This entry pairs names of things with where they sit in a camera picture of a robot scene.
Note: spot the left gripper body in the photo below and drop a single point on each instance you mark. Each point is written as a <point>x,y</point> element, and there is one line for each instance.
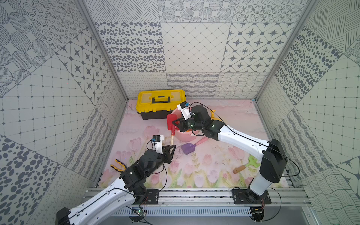
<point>164,154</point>

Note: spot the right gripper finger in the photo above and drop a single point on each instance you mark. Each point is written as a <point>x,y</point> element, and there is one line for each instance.
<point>178,122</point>
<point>180,129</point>

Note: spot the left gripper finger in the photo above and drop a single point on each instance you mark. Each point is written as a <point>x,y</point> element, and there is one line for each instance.
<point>169,157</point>
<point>169,148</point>

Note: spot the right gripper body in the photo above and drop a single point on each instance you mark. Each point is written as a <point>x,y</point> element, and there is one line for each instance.
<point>190,123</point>

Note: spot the red shovel wooden handle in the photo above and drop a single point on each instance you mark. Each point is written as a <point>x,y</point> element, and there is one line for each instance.
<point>170,126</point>

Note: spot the purple shovel pink handle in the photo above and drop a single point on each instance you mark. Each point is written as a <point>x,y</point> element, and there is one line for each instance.
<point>190,148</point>

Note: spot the pink plastic bucket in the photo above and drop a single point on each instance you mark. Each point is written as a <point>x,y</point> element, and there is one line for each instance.
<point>185,137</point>

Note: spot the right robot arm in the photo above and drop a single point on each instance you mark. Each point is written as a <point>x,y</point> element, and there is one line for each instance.
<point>270,154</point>

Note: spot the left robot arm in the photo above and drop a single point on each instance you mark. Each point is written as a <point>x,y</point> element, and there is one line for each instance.
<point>124,191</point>

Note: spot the floral pink table mat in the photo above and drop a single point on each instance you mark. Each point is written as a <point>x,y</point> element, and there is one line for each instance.
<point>198,162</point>

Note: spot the yellow toy watering can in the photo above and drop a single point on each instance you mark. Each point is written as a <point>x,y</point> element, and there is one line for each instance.
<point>214,116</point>

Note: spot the yellow black toolbox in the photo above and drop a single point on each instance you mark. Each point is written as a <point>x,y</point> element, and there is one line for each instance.
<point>158,104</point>

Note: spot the yellow black pliers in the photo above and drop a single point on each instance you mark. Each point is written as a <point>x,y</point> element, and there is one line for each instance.
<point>119,167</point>

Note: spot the left controller board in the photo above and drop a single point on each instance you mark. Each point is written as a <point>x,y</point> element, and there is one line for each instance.
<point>137,215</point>

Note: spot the controller board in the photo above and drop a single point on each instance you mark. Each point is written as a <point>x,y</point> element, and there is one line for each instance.
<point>257,214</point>
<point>137,215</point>

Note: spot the right controller board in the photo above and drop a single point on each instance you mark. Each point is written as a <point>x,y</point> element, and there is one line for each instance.
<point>257,214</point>

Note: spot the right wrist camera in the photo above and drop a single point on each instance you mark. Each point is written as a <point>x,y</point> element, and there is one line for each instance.
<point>184,107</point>

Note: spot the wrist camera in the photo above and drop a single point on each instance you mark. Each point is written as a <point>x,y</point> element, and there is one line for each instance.
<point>184,107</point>
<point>158,143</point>

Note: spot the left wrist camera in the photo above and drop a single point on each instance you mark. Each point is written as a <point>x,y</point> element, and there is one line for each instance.
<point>158,143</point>

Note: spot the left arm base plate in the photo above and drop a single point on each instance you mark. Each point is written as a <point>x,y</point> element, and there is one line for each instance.
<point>150,197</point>

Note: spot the green rake wooden handle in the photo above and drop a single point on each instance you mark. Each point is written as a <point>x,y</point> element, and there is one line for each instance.
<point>252,161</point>

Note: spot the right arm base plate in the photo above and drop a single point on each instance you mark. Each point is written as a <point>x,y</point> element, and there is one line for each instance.
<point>247,197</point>

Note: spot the aluminium mounting rail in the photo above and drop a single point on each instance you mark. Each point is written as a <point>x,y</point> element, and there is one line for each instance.
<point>224,197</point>

